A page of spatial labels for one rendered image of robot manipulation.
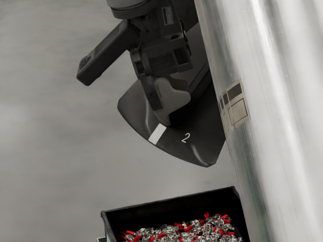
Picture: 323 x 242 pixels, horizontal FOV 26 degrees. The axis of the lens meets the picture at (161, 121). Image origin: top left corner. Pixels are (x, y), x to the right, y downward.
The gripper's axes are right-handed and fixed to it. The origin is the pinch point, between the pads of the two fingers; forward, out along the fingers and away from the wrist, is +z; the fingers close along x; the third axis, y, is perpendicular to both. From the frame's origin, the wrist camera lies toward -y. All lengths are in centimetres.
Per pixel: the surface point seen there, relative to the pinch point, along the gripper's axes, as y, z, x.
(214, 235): 2.9, 15.2, -11.7
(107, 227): -11.4, 7.5, -12.8
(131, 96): -4.4, -1.0, 8.1
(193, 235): 0.0, 14.2, -11.7
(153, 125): -1.8, 1.5, 1.4
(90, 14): -54, 88, 285
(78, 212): -52, 88, 102
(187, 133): 3.3, 2.3, -2.4
